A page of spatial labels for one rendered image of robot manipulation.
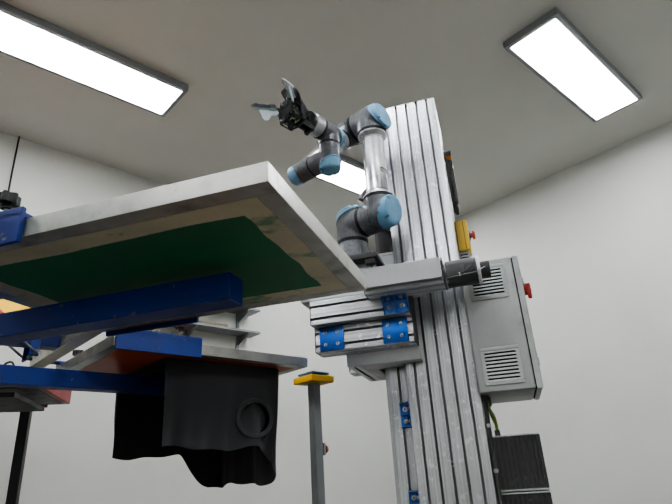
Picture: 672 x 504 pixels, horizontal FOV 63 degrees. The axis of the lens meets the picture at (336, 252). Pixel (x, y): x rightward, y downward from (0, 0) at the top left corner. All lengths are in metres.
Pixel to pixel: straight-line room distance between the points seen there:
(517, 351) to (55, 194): 3.61
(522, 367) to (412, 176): 0.88
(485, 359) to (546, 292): 3.23
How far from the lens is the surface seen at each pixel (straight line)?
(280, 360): 2.19
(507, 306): 2.02
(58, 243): 1.14
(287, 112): 1.85
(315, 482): 2.45
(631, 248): 4.95
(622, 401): 4.82
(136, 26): 3.60
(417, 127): 2.43
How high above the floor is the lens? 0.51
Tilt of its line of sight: 23 degrees up
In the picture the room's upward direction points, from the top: 4 degrees counter-clockwise
